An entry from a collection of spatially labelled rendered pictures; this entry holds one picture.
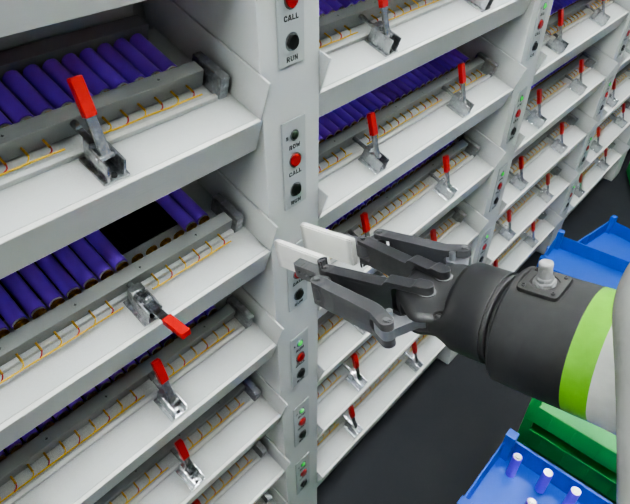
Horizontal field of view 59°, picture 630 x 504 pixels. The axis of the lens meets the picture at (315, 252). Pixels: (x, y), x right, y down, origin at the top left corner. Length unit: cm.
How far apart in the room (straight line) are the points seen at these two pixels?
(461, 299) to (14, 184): 39
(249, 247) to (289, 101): 20
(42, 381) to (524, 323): 47
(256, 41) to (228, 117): 9
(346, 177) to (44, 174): 46
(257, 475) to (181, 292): 57
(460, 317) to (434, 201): 76
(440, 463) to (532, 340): 121
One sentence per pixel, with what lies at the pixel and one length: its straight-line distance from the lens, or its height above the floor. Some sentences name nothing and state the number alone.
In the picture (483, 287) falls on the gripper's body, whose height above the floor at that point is 107.
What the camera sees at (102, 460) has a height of 71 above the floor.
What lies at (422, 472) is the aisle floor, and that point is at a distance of 157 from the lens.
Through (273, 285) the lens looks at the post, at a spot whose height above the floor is 82.
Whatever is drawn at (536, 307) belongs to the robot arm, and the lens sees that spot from 40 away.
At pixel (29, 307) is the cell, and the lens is 66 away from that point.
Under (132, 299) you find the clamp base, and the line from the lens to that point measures 66.
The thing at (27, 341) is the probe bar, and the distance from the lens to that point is 64.
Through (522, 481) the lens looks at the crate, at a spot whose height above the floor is 32.
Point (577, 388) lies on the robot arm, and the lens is 40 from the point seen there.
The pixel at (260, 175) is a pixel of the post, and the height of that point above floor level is 100.
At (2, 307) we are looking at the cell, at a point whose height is 94.
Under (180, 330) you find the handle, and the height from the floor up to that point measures 92.
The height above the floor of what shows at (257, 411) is 52.
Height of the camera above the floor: 135
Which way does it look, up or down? 40 degrees down
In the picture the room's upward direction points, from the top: straight up
